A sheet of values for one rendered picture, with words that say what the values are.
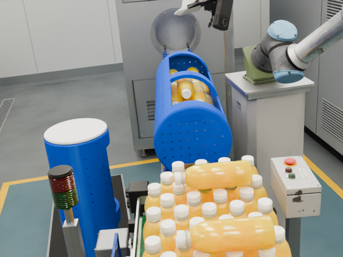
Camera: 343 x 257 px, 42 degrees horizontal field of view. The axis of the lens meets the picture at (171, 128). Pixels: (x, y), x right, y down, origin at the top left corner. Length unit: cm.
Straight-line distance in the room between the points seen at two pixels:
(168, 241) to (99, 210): 94
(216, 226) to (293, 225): 52
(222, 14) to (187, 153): 53
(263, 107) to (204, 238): 110
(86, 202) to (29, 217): 148
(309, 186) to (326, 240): 166
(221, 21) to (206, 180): 48
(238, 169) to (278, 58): 74
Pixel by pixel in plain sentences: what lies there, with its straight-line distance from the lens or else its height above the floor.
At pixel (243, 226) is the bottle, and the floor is 118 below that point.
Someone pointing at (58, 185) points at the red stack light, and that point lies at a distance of 116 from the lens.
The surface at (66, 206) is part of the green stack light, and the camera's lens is 119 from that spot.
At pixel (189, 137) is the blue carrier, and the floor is 111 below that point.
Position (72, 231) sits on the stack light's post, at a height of 108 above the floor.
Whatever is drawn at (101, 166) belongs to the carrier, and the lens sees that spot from 198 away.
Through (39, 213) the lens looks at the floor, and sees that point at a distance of 349.
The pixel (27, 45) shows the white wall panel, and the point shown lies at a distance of 682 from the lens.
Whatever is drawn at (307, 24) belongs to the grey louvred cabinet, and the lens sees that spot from 407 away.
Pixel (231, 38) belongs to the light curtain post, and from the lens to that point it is 295.
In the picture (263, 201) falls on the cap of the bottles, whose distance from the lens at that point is 123.
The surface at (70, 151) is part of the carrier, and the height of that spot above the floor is 100.
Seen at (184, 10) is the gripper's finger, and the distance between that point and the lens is 145.
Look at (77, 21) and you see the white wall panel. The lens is 671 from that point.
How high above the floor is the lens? 177
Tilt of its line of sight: 23 degrees down
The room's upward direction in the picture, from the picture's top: 5 degrees counter-clockwise
